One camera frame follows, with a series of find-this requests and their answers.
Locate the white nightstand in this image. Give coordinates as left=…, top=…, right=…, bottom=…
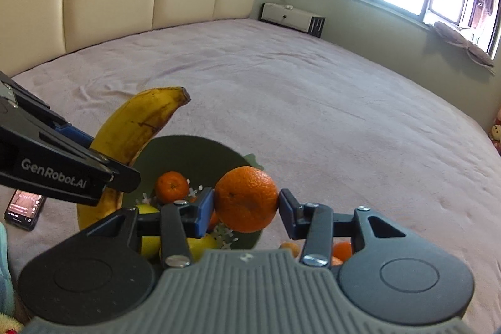
left=261, top=3, right=326, bottom=38

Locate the green plastic colander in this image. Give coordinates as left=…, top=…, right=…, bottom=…
left=121, top=135, right=264, bottom=261

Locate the yellow banana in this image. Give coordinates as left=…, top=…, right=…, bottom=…
left=77, top=86, right=192, bottom=232

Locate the window sill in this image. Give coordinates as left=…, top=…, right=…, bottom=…
left=324, top=0, right=498, bottom=74

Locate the grey sill cushion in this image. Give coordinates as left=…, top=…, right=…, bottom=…
left=432, top=21, right=496, bottom=66

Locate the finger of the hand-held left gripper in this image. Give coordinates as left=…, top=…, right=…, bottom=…
left=37, top=113, right=95, bottom=149
left=88, top=150, right=142, bottom=194

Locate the teal towel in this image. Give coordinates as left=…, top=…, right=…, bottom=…
left=0, top=222, right=16, bottom=319

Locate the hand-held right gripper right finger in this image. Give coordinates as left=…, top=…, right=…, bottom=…
left=279, top=188, right=428, bottom=269

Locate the black smartphone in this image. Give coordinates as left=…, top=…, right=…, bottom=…
left=4, top=189, right=48, bottom=232

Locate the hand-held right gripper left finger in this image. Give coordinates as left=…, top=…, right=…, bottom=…
left=77, top=187, right=215, bottom=269

